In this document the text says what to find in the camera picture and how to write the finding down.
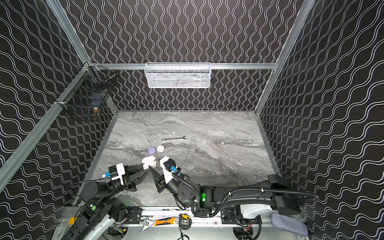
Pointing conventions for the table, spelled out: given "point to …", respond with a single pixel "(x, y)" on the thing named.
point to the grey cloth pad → (289, 224)
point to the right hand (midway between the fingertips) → (155, 164)
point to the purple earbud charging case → (151, 150)
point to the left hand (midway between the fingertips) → (148, 168)
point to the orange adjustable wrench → (147, 222)
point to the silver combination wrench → (183, 137)
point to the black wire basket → (89, 92)
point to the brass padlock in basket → (95, 111)
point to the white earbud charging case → (160, 148)
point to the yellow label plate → (71, 221)
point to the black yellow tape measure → (185, 221)
